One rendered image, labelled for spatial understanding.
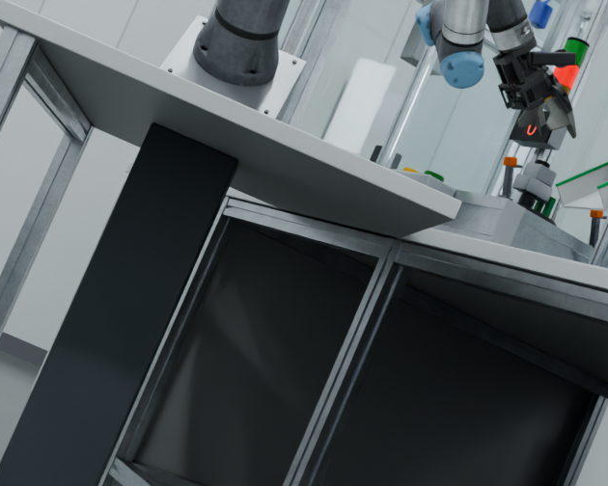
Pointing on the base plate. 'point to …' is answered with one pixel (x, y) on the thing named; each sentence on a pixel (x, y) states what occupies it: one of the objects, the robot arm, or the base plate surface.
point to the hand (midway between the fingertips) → (559, 130)
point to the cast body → (536, 180)
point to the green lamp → (577, 50)
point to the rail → (484, 218)
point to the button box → (428, 181)
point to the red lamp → (566, 75)
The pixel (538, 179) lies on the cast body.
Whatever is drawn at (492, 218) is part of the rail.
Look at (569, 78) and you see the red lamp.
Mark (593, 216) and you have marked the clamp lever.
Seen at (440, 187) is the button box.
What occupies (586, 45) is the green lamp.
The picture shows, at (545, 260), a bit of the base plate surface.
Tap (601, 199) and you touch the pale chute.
